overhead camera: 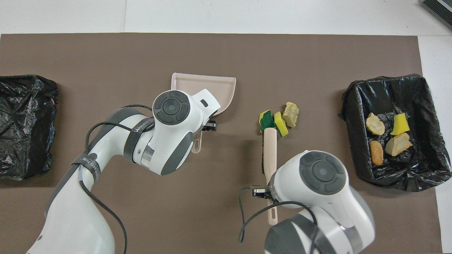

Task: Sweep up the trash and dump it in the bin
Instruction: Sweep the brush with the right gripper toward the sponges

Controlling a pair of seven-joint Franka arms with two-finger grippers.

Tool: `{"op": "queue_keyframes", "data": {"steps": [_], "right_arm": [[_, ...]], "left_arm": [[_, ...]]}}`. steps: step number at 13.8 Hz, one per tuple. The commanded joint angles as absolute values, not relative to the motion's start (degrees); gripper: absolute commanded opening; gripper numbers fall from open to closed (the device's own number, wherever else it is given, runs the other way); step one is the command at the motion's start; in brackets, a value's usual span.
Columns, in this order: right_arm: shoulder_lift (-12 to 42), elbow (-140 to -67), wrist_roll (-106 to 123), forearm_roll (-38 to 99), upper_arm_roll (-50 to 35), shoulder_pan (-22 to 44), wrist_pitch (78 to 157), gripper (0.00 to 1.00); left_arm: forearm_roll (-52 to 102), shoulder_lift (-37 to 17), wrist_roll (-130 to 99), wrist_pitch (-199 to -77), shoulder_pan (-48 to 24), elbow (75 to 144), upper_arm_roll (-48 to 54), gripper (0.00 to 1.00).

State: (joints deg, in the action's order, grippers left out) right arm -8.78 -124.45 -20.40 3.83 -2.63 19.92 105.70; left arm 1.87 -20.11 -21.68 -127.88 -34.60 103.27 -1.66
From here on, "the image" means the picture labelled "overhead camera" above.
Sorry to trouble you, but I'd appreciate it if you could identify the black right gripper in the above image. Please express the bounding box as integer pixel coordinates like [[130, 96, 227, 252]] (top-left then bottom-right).
[[252, 185, 275, 200]]

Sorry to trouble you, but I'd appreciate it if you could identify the beige hand brush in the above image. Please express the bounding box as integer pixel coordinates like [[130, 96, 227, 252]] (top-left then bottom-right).
[[261, 127, 279, 226]]

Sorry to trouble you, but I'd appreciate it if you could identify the beige plastic dustpan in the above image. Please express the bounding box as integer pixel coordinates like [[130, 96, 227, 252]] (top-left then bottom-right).
[[171, 72, 237, 154]]

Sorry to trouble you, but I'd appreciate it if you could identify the green topped sponge piece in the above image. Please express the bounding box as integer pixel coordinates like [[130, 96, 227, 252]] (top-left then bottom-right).
[[259, 110, 276, 134]]

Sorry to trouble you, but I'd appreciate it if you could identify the yellow sponge green edge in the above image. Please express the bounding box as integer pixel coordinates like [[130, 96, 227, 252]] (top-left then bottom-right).
[[274, 111, 289, 138]]

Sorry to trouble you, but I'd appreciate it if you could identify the small pale bread chunk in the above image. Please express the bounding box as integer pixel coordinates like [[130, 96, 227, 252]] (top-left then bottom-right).
[[282, 102, 299, 128]]

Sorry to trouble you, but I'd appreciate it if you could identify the brown oval bread roll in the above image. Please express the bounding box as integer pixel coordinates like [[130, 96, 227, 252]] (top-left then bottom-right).
[[369, 140, 384, 167]]

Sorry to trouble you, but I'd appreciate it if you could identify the striped orange bread piece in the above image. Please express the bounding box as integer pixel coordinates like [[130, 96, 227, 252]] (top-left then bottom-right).
[[366, 113, 386, 136]]

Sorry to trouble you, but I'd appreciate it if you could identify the large pale bread chunk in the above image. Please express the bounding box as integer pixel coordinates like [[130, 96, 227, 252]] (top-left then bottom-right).
[[385, 132, 413, 157]]

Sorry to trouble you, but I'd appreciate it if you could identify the plain yellow sponge piece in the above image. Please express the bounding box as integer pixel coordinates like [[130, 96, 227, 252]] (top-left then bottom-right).
[[390, 113, 411, 136]]

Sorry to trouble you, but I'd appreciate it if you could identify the black bag lined bin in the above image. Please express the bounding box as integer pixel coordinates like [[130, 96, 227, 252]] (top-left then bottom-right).
[[338, 73, 452, 193], [0, 74, 59, 181]]

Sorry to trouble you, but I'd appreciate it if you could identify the brown table mat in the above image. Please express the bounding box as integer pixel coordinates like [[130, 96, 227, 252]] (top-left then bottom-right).
[[0, 33, 443, 254]]

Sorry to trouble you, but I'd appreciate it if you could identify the dark grey ridged device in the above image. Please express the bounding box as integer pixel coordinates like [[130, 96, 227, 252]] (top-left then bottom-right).
[[421, 0, 452, 30]]

